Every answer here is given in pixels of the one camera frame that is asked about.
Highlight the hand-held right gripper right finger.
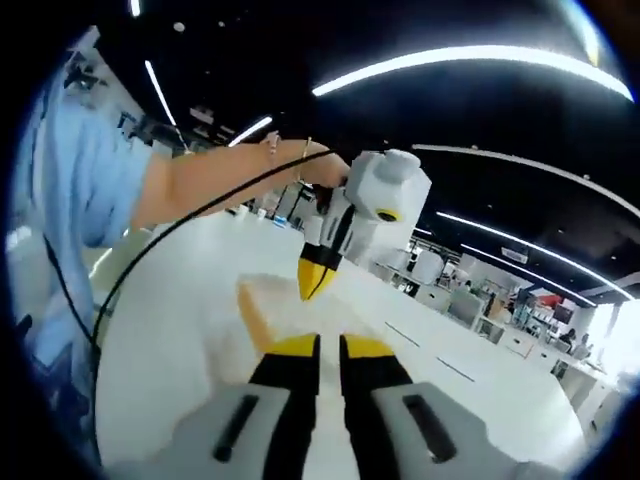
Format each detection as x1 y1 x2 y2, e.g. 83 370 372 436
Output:
339 333 562 480

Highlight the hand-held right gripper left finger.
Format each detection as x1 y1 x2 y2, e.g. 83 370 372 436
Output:
107 332 322 480

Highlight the clear plastic bag yellow-trimmed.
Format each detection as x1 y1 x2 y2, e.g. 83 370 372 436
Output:
224 279 362 362

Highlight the person's left hand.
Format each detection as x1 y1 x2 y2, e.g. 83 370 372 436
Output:
305 144 350 187

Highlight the thin straight ceiling light strip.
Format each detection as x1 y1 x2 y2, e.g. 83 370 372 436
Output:
435 209 637 302

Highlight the long curved ceiling light strip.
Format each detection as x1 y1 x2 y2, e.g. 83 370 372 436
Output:
311 45 630 102

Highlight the row of white office desks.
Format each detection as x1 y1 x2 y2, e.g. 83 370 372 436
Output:
378 248 640 427

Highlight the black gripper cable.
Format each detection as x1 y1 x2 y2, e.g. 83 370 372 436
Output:
89 148 351 362

